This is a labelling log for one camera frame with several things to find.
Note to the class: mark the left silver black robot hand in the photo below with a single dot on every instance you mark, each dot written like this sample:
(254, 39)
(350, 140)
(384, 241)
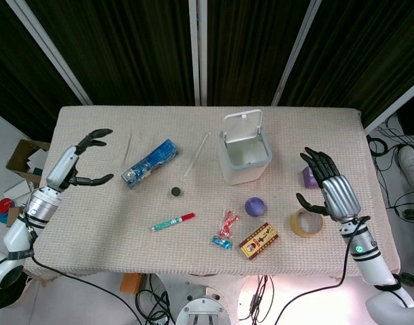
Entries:
(62, 166)

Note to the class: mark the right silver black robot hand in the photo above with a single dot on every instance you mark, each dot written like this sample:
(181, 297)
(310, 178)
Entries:
(336, 193)

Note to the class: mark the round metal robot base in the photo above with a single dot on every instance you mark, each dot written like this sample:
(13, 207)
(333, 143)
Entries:
(202, 308)

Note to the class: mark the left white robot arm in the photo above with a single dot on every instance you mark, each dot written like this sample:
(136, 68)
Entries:
(20, 232)

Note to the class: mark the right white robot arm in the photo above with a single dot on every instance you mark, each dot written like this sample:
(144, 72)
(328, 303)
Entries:
(376, 260)

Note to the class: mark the purple cube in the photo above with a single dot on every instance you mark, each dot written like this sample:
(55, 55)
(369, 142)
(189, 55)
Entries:
(308, 180)

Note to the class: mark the white grey trash bin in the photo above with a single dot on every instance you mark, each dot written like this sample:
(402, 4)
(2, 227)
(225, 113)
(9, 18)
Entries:
(244, 152)

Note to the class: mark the brown cardboard box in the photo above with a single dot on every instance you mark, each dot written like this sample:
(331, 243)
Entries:
(25, 159)

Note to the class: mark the yellow tape roll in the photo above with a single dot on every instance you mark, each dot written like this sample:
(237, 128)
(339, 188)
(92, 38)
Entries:
(306, 223)

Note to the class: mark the thin wooden stick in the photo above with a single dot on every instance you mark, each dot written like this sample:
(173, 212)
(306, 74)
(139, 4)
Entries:
(127, 149)

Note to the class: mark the red blue round discs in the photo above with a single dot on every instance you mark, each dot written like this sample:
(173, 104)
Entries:
(3, 208)

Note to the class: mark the white sneaker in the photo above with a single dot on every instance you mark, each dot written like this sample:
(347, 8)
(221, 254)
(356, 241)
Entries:
(411, 164)

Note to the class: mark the purple ball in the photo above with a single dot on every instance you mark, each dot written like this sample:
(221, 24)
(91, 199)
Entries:
(255, 206)

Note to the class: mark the blue plastic package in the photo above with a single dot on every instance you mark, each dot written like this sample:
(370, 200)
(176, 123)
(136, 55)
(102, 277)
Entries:
(149, 164)

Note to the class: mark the yellow red carton box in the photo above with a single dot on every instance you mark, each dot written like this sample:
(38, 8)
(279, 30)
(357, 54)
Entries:
(259, 241)

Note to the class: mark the red candy wrapper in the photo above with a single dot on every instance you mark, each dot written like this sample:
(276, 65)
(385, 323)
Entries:
(228, 224)

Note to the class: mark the black bottle cap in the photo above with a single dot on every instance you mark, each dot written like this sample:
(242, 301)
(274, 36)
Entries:
(175, 191)

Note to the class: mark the red green marker pen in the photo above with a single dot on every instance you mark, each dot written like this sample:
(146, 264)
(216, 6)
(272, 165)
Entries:
(172, 222)

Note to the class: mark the small blue wrapper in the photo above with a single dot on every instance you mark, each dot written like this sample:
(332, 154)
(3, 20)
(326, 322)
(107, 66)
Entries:
(222, 242)

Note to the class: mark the clear plastic straw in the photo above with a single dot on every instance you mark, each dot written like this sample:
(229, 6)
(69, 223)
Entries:
(196, 155)

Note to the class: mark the orange box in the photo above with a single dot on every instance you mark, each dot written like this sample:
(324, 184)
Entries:
(131, 282)

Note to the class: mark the beige woven tablecloth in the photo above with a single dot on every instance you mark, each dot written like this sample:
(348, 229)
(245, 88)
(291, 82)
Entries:
(200, 237)

